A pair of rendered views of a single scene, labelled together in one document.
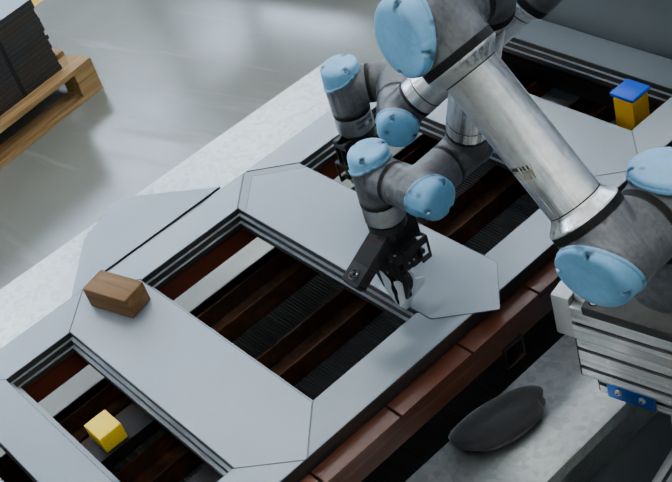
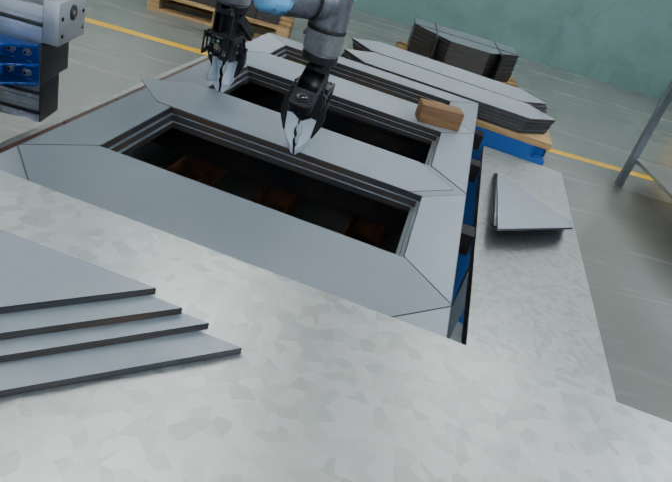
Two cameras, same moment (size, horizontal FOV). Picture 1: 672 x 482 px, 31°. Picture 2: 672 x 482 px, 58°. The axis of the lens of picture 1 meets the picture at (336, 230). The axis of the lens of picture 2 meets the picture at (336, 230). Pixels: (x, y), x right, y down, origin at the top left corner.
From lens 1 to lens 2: 3.09 m
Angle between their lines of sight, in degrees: 96
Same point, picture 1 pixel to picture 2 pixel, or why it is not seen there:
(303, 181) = (397, 179)
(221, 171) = (533, 272)
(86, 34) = not seen: outside the picture
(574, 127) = (114, 195)
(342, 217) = (326, 147)
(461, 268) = (187, 102)
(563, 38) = not seen: hidden behind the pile
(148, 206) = (536, 217)
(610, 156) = (57, 160)
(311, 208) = (363, 157)
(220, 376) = not seen: hidden behind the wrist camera
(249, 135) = (562, 314)
